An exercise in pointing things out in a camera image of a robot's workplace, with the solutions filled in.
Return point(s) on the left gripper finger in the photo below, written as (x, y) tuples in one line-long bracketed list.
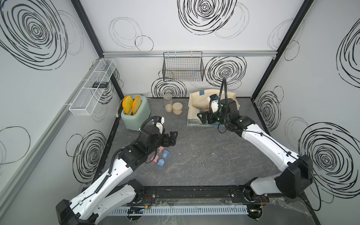
[(173, 135), (170, 143)]

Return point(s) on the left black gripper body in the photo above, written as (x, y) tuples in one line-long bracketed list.
[(162, 140)]

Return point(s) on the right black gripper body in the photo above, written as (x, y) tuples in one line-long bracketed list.
[(218, 118)]

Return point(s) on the blue hourglass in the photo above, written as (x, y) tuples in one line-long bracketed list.
[(161, 162)]

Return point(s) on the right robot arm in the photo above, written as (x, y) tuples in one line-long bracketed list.
[(296, 171)]

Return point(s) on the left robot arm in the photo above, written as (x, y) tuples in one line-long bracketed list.
[(100, 199)]

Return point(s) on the cream canvas tote bag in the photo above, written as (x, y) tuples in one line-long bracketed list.
[(197, 103)]

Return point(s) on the mint green toaster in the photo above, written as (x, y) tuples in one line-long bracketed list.
[(134, 122)]

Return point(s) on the tall glass jar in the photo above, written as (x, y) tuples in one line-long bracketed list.
[(168, 102)]

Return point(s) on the right yellow toast slice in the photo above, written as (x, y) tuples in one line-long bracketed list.
[(136, 105)]

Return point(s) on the yellow toast slice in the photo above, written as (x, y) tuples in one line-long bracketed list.
[(136, 105), (127, 104)]

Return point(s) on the left yellow toast slice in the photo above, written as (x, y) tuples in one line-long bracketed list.
[(127, 104)]

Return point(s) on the black item in shelf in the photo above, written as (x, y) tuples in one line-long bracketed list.
[(100, 85)]

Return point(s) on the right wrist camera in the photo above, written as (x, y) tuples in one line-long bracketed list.
[(214, 104)]

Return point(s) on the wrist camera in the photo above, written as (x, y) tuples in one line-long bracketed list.
[(159, 124), (214, 104)]

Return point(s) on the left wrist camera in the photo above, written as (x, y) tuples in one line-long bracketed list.
[(159, 124)]

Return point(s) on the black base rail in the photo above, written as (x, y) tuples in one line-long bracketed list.
[(235, 193)]

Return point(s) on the black wire basket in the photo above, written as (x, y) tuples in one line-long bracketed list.
[(183, 66)]

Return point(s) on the white wire shelf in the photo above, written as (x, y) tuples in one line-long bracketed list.
[(90, 94)]

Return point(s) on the white slotted cable duct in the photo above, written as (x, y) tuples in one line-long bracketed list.
[(182, 210)]

